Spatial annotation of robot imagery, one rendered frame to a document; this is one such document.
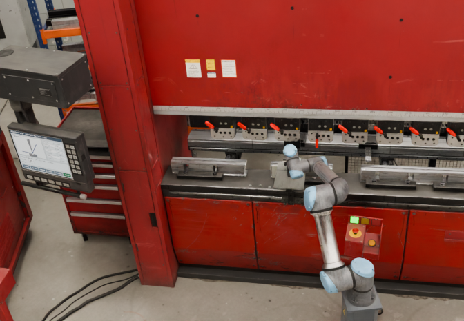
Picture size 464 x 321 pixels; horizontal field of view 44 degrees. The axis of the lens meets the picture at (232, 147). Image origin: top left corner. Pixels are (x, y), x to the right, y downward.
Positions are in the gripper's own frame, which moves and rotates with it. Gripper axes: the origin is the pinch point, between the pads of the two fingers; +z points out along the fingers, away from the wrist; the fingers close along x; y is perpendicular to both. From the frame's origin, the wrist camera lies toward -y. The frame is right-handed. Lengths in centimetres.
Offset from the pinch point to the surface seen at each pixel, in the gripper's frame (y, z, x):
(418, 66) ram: 47, -49, -68
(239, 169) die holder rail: -0.8, 9.8, 35.7
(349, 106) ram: 31, -29, -32
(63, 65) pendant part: 23, -103, 108
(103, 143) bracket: 4, -22, 117
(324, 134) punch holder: 17.7, -14.9, -18.6
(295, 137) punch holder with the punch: 15.9, -12.7, -0.9
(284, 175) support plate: -6.5, -4.6, 5.1
